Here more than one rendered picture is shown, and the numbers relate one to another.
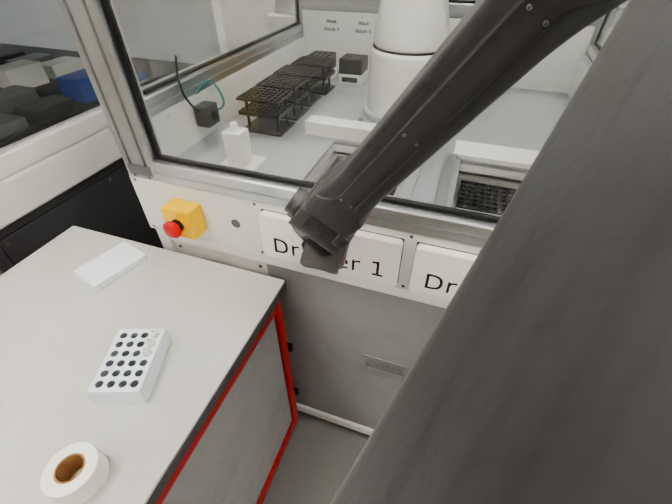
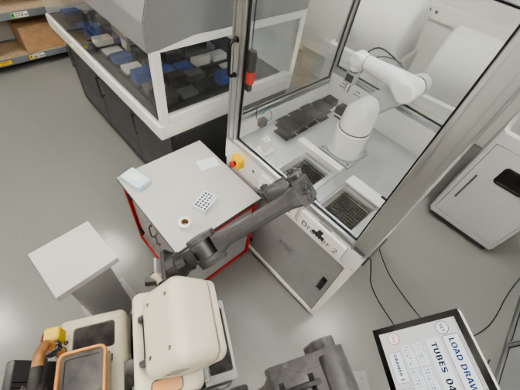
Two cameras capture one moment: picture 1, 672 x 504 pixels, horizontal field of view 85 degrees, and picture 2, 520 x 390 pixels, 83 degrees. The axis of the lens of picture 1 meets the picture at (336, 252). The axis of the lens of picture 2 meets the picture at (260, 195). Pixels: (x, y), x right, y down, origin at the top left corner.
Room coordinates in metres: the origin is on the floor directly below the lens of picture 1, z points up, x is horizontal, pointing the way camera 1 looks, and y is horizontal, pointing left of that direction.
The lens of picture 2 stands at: (-0.46, -0.23, 2.11)
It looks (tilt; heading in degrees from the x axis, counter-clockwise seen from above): 50 degrees down; 19
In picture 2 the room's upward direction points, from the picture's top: 12 degrees clockwise
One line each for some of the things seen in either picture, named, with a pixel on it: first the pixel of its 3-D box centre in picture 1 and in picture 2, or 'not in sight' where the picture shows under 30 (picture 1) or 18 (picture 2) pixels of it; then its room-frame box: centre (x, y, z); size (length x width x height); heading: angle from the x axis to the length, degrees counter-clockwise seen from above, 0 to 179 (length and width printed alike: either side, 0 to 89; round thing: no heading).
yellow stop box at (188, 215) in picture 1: (183, 219); (237, 162); (0.65, 0.33, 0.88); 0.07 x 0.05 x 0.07; 71
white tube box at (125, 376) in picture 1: (132, 364); (205, 203); (0.36, 0.36, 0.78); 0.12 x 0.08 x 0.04; 1
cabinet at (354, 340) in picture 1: (386, 267); (316, 208); (1.00, -0.19, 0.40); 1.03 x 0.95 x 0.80; 71
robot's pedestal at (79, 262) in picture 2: not in sight; (97, 286); (-0.23, 0.69, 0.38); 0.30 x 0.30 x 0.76; 74
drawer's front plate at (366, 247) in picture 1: (328, 248); (277, 195); (0.56, 0.02, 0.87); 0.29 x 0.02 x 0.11; 71
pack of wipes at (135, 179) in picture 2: not in sight; (135, 179); (0.27, 0.77, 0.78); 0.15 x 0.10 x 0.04; 85
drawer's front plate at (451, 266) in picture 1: (493, 286); (320, 234); (0.45, -0.28, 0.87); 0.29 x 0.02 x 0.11; 71
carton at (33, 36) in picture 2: not in sight; (35, 32); (1.66, 3.70, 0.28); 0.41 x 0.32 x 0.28; 164
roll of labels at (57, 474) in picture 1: (76, 473); (185, 224); (0.18, 0.36, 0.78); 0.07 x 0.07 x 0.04
